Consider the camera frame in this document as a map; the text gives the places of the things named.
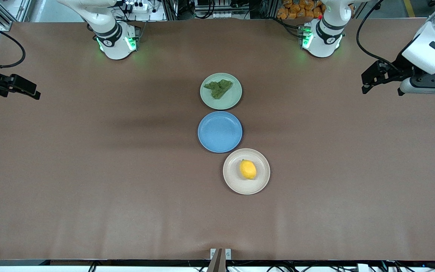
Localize orange snack bags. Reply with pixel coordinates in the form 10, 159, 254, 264
277, 0, 325, 20

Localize beige plate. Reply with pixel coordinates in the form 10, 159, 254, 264
223, 148, 271, 195

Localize yellow lemon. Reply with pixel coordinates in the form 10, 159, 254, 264
239, 159, 258, 181

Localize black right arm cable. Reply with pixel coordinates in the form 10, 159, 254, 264
0, 18, 26, 70

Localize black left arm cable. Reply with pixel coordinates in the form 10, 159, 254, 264
356, 0, 397, 70

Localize table edge clamp bracket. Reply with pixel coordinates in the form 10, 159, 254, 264
207, 248, 232, 272

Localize white power strip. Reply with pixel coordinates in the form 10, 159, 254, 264
125, 0, 149, 12

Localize aluminium frame profile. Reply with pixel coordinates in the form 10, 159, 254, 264
0, 0, 33, 31

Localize black equipment rack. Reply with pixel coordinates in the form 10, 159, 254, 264
165, 0, 278, 20

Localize blue plate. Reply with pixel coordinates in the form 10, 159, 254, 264
197, 111, 243, 153

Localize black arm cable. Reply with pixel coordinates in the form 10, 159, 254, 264
0, 18, 26, 70
356, 0, 397, 70

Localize light green plate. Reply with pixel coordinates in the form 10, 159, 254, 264
200, 73, 243, 110

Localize green lettuce leaf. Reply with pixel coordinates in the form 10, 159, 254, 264
204, 79, 234, 100

